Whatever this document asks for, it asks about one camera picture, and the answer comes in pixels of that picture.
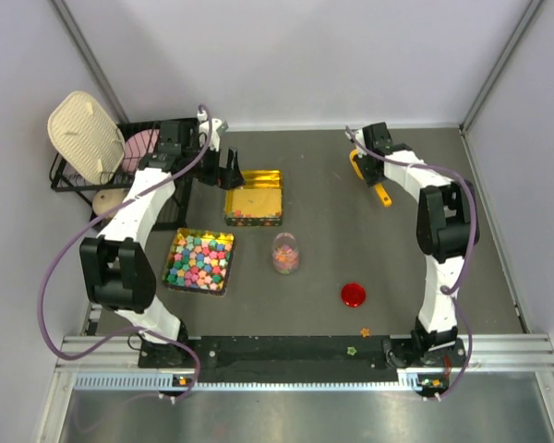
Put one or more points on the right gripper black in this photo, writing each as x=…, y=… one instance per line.
x=374, y=172

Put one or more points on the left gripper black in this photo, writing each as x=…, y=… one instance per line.
x=219, y=173

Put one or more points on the orange plastic scoop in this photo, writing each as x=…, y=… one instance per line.
x=379, y=189

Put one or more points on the green tin translucent star candies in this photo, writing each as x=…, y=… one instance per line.
x=258, y=202

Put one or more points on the clear plastic cup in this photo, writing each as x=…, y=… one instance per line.
x=285, y=253

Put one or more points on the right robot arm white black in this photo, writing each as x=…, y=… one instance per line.
x=446, y=233

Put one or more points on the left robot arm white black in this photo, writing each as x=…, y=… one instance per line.
x=117, y=272

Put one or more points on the tin with opaque star candies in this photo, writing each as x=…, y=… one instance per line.
x=199, y=261

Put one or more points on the pink bowl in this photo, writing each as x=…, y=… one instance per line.
x=136, y=147

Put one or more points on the beige round bowl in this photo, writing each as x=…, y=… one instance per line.
x=107, y=199

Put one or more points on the red round lid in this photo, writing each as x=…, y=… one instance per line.
x=353, y=295

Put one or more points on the beige ribbed tray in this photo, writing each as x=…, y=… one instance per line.
x=85, y=135

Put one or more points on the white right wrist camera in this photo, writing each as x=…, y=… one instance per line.
x=356, y=136

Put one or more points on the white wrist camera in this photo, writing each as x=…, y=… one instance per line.
x=356, y=136
x=210, y=131

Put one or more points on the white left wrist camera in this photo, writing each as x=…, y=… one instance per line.
x=210, y=131

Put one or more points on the black wire dish rack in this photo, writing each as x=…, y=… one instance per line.
x=64, y=178

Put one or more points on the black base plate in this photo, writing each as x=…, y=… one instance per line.
x=315, y=358

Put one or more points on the grey slotted cable duct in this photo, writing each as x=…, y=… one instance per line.
x=167, y=382

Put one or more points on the aluminium frame rail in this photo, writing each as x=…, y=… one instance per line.
x=489, y=354

